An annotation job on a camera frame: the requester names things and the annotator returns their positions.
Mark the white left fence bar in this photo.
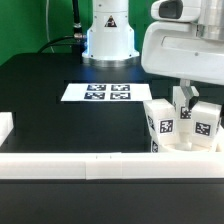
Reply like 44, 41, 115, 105
0, 112, 14, 146

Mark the thin white cable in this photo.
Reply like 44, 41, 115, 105
45, 0, 55, 54

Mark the black cable with connector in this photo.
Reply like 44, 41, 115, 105
36, 0, 88, 54

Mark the white marker sheet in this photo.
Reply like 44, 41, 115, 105
61, 83, 152, 102

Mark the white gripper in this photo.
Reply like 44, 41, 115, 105
141, 0, 224, 110

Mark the white fence bar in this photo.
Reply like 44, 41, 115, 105
0, 112, 14, 146
0, 152, 224, 180

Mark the white front fence bar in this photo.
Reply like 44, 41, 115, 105
0, 152, 224, 180

